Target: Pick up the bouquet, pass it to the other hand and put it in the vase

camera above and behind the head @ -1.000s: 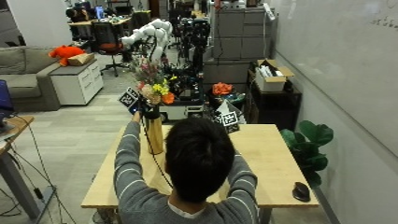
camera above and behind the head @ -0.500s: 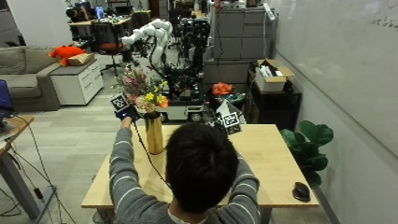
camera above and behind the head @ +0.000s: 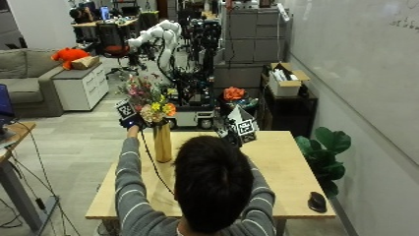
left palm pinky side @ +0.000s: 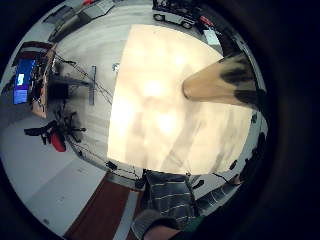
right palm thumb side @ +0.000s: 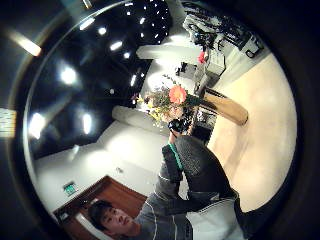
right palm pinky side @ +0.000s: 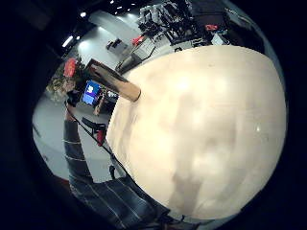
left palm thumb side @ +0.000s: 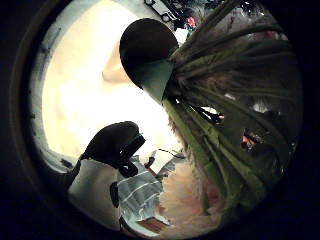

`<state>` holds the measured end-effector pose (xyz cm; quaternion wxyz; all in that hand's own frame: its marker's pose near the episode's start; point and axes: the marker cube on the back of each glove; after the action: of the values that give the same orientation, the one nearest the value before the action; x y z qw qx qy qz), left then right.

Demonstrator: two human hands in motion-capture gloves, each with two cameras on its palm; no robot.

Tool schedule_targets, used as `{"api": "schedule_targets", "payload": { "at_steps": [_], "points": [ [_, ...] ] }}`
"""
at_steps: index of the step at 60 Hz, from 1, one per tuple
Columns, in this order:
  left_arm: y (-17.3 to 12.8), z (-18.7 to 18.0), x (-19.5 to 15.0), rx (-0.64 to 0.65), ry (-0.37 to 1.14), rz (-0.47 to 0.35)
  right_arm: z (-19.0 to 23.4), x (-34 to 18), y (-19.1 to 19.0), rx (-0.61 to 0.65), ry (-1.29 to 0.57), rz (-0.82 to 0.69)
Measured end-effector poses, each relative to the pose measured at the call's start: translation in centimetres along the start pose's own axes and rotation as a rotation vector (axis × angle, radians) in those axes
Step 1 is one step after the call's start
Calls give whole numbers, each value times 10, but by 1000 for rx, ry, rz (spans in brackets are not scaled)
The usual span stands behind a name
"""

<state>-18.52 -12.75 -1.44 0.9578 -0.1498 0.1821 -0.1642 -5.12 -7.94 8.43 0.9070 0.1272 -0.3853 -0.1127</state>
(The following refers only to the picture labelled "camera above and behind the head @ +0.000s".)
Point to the person's left hand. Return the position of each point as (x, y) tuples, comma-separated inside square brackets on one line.
[(129, 122)]

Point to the person's right hand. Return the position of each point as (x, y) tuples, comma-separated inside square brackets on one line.
[(232, 135)]

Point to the colourful flower bouquet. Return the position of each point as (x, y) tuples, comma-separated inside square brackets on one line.
[(150, 98)]

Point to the white marker cube on right glove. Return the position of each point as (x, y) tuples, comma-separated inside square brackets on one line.
[(244, 126)]

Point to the white marker cube on glove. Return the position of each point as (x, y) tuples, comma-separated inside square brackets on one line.
[(244, 126), (125, 109)]

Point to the white marker cube on left glove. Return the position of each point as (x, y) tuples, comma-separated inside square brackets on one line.
[(125, 109)]

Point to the tall golden vase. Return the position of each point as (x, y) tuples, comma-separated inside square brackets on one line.
[(162, 144)]

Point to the orange flower bunch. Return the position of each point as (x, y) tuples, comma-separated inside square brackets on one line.
[(234, 93)]

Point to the black mobile robot cart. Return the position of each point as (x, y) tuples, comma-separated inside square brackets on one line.
[(196, 85)]

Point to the black shelf unit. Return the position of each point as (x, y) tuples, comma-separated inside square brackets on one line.
[(287, 111)]

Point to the white drawer cabinet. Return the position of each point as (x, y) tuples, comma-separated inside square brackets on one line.
[(83, 87)]

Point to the open cardboard box with papers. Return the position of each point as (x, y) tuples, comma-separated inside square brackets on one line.
[(286, 83)]

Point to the small brown cardboard box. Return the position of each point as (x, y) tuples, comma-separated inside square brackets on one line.
[(85, 62)]

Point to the green leafy potted plant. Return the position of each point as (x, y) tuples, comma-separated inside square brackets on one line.
[(325, 154)]

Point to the black and red office chair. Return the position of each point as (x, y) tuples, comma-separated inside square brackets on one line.
[(112, 41)]

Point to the person in grey striped sweater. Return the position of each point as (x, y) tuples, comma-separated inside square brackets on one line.
[(144, 209)]

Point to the orange plush toy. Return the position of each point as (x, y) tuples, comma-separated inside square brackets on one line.
[(68, 55)]

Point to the grey sofa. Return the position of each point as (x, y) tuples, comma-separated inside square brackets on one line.
[(25, 78)]

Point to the grey filing cabinets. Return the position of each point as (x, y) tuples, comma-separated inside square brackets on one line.
[(255, 36)]

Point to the black computer mouse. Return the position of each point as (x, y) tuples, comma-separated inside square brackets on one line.
[(317, 202)]

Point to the blue laptop screen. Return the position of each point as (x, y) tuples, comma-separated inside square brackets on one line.
[(5, 101)]

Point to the wooden office desk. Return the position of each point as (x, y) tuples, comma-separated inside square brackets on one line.
[(103, 23)]

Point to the wooden side desk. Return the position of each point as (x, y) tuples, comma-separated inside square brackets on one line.
[(13, 177)]

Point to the large whiteboard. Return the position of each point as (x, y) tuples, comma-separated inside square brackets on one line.
[(362, 65)]

